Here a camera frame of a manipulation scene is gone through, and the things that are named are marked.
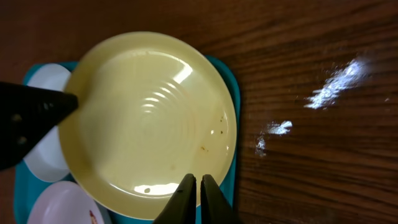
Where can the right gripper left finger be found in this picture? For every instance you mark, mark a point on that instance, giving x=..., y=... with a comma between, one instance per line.
x=181, y=208

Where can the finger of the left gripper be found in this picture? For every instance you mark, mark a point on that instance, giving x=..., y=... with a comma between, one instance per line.
x=27, y=115

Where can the white plate with stain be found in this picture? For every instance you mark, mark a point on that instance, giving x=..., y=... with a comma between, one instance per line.
x=66, y=203

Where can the teal plastic tray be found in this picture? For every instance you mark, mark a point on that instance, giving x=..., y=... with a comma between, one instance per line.
x=27, y=187

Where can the white plate upper left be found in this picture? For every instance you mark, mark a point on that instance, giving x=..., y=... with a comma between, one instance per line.
x=46, y=160

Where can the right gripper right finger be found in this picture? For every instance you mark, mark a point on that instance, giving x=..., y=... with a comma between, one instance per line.
x=215, y=209

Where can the yellow-green plate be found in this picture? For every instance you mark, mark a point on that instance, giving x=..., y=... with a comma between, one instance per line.
x=151, y=109

